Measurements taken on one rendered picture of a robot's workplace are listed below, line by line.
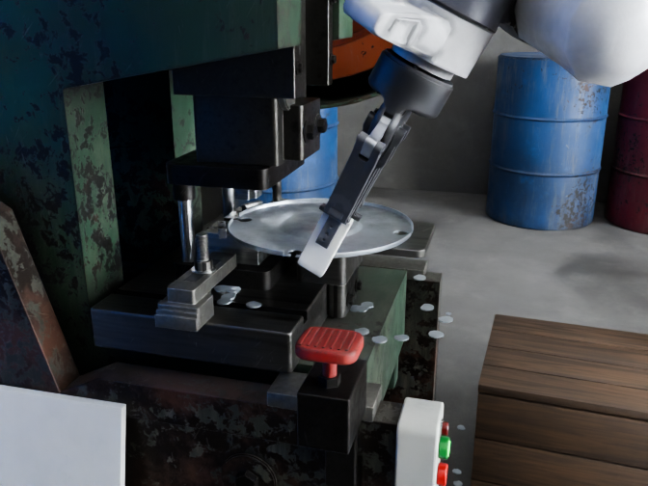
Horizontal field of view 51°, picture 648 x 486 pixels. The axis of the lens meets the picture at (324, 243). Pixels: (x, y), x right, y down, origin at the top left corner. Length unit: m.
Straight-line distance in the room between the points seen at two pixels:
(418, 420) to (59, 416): 0.50
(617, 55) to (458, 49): 0.13
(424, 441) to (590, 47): 0.49
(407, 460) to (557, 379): 0.75
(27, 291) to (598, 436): 1.12
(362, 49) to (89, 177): 0.59
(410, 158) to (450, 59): 3.81
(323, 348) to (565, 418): 0.87
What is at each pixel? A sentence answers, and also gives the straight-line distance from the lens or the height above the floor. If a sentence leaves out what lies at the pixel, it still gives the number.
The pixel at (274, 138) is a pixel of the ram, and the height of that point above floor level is 0.93.
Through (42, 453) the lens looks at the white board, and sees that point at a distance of 1.09.
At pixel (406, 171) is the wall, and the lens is 4.44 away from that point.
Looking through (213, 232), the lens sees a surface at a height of 0.78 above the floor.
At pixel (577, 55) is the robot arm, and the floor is 1.07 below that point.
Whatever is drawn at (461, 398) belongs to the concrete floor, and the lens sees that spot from 2.13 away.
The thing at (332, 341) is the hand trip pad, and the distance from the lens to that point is 0.75.
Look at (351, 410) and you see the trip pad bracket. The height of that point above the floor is 0.69.
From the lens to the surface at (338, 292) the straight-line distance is 1.04.
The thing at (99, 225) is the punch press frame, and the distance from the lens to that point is 1.06.
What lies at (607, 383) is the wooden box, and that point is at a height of 0.35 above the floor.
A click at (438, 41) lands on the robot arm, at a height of 1.08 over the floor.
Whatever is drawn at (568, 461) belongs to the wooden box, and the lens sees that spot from 1.59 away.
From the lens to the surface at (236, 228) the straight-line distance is 1.07.
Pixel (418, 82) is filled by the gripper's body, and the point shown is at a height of 1.04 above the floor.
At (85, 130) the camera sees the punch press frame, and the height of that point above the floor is 0.94.
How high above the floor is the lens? 1.10
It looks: 19 degrees down
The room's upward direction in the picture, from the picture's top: straight up
